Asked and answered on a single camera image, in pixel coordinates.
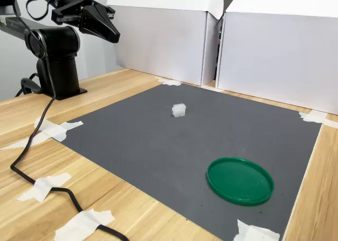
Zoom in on small white plastic terminal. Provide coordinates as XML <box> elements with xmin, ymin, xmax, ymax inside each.
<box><xmin>172</xmin><ymin>103</ymin><xmax>187</xmax><ymax>118</ymax></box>

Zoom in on round green lid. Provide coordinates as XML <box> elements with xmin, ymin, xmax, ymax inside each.
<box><xmin>206</xmin><ymin>157</ymin><xmax>275</xmax><ymax>207</ymax></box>

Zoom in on dark grey mat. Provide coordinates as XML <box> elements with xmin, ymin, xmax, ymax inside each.
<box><xmin>62</xmin><ymin>82</ymin><xmax>323</xmax><ymax>241</ymax></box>

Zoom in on long white tape strip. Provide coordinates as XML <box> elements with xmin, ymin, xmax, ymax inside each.
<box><xmin>0</xmin><ymin>131</ymin><xmax>51</xmax><ymax>151</ymax></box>

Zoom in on large white cardboard box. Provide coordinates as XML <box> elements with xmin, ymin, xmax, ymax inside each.
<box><xmin>214</xmin><ymin>0</ymin><xmax>338</xmax><ymax>116</ymax></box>

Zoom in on black base cables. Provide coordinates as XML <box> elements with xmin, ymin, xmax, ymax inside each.
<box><xmin>14</xmin><ymin>72</ymin><xmax>44</xmax><ymax>98</ymax></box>

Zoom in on thick black camera cable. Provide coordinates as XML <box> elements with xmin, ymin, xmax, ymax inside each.
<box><xmin>10</xmin><ymin>0</ymin><xmax>130</xmax><ymax>241</ymax></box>

